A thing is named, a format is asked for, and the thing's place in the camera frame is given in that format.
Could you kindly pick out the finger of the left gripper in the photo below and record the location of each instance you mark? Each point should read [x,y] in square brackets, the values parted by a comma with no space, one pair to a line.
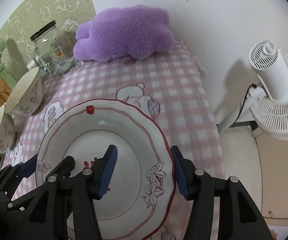
[29,167]
[58,186]

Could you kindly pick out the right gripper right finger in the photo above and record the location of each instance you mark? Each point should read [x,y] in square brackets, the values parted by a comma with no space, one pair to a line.
[239,216]

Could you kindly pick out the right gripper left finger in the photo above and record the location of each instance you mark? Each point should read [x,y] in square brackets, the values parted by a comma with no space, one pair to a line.
[89,185]

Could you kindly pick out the grey floral bowl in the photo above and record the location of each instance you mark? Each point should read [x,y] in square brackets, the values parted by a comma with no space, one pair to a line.
[27,95]
[7,131]

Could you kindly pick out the white red-rimmed plate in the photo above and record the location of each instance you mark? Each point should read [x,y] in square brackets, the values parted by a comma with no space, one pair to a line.
[124,159]

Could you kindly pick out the beige door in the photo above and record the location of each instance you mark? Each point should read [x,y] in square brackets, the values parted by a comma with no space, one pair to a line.
[261,163]

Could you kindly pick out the cotton swab container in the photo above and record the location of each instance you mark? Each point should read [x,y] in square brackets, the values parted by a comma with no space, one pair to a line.
[34,62]

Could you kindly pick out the white standing fan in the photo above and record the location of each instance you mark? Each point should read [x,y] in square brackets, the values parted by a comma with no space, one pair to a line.
[268,100]

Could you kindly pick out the glass jar black lid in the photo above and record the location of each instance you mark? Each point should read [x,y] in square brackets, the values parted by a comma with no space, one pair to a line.
[53,48]

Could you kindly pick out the purple plush toy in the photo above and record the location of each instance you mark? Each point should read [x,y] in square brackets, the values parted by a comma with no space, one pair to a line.
[136,31]

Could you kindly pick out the green patterned wall mat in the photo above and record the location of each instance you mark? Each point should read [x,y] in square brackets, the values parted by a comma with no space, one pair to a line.
[32,15]

